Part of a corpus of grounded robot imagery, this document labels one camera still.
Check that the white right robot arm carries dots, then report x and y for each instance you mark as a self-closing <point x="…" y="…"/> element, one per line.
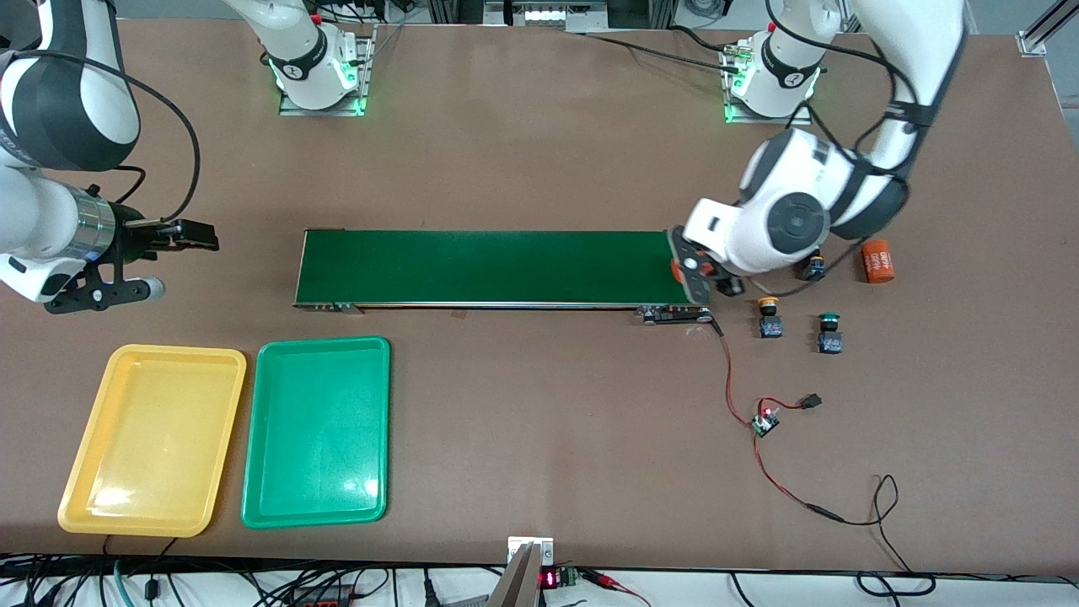
<point x="34" y="219"/>

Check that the green plastic tray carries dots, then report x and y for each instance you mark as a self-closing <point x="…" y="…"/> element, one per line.
<point x="316" y="430"/>

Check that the orange cylinder with print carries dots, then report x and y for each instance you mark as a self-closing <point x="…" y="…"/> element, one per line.
<point x="877" y="261"/>
<point x="676" y="271"/>

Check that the red clip lead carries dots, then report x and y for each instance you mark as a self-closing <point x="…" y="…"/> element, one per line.
<point x="600" y="578"/>

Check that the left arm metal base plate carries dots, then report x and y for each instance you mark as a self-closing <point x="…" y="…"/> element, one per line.
<point x="771" y="120"/>

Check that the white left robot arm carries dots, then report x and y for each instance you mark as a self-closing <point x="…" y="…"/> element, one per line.
<point x="792" y="219"/>

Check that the small green circuit board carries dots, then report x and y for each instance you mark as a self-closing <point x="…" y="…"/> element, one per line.
<point x="765" y="424"/>

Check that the red digit display module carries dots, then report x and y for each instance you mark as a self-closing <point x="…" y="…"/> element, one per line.
<point x="550" y="579"/>

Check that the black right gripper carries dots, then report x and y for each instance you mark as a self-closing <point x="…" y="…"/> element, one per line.
<point x="132" y="239"/>

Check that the green push button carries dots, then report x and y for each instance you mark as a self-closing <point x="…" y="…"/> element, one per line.
<point x="830" y="341"/>
<point x="814" y="271"/>

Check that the green conveyor belt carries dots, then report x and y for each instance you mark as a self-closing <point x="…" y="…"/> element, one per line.
<point x="506" y="265"/>

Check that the red power strip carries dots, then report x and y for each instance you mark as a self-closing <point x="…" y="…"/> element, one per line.
<point x="324" y="600"/>

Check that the aluminium frame with light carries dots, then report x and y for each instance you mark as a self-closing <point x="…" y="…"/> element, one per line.
<point x="548" y="15"/>

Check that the grey metal camera bracket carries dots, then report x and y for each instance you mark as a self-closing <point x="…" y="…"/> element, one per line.
<point x="518" y="586"/>

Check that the yellow plastic tray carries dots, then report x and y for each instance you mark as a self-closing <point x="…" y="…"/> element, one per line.
<point x="152" y="438"/>

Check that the yellow push button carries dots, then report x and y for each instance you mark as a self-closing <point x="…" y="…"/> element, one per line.
<point x="770" y="324"/>

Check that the aluminium corner profile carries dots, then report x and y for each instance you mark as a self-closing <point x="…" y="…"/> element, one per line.
<point x="1041" y="34"/>

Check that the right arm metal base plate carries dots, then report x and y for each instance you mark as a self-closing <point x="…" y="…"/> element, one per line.
<point x="367" y="59"/>

